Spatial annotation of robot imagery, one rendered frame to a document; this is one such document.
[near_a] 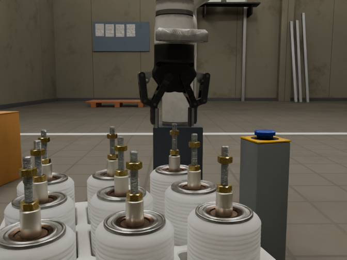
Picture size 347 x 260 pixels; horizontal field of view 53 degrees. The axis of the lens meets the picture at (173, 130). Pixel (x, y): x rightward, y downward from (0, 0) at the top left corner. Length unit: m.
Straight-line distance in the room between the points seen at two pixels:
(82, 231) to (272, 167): 0.36
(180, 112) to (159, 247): 0.63
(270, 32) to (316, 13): 1.21
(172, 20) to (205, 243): 0.38
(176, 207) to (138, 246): 0.16
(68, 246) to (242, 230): 0.20
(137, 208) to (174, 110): 0.60
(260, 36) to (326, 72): 1.92
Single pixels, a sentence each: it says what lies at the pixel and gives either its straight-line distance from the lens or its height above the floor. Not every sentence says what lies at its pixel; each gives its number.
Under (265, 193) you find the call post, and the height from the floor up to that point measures 0.22.
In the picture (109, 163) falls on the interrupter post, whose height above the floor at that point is 0.28.
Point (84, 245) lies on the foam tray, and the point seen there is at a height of 0.18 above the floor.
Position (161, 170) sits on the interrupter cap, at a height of 0.25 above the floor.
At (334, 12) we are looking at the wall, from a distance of 10.00.
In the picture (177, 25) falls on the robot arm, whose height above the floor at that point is 0.52.
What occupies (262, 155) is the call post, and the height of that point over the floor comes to 0.29.
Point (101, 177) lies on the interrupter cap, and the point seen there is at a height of 0.25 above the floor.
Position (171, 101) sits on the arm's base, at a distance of 0.99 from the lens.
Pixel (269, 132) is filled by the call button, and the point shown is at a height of 0.33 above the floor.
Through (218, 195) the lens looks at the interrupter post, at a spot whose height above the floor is 0.28.
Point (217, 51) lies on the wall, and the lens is 9.06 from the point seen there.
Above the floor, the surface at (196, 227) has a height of 0.24.
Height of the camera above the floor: 0.42
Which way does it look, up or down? 7 degrees down
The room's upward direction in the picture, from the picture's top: straight up
